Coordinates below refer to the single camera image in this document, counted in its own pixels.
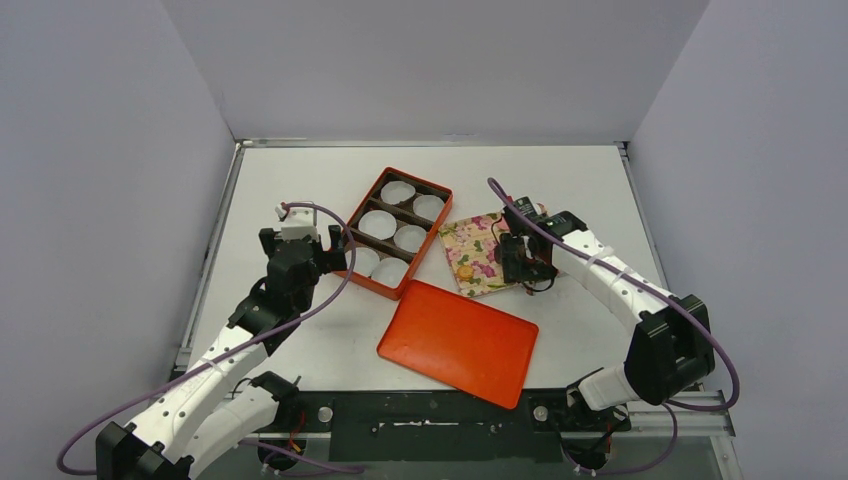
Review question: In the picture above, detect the aluminium frame rail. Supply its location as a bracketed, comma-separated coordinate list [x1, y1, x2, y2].
[237, 136, 630, 150]

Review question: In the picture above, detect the white paper cup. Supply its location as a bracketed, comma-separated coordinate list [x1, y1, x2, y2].
[370, 257, 409, 289]
[393, 225, 428, 254]
[357, 209, 397, 240]
[413, 195, 445, 223]
[380, 180, 416, 205]
[346, 247, 381, 277]

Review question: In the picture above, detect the orange cookie tin box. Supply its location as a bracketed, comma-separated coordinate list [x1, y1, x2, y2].
[345, 167, 453, 301]

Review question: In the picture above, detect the floral tray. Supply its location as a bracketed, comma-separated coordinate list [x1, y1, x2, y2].
[438, 212, 552, 298]

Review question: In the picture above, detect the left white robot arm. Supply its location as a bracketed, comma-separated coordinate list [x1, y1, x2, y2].
[95, 225, 352, 479]

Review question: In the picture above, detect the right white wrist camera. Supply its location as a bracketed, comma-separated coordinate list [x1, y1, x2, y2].
[513, 196, 548, 222]

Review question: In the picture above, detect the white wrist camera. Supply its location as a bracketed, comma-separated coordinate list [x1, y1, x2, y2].
[513, 196, 548, 222]
[275, 206, 319, 241]

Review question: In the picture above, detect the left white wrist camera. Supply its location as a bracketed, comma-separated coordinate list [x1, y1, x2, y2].
[275, 206, 319, 241]

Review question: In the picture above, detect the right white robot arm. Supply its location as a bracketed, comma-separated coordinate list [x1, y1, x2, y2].
[496, 208, 716, 428]

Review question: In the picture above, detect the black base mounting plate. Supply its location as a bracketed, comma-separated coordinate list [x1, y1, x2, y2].
[259, 389, 631, 463]

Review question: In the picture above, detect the small orange cookie left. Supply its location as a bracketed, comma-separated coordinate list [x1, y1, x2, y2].
[456, 265, 474, 281]

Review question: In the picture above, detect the orange tin lid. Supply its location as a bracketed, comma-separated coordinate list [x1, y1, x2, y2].
[376, 280, 539, 410]

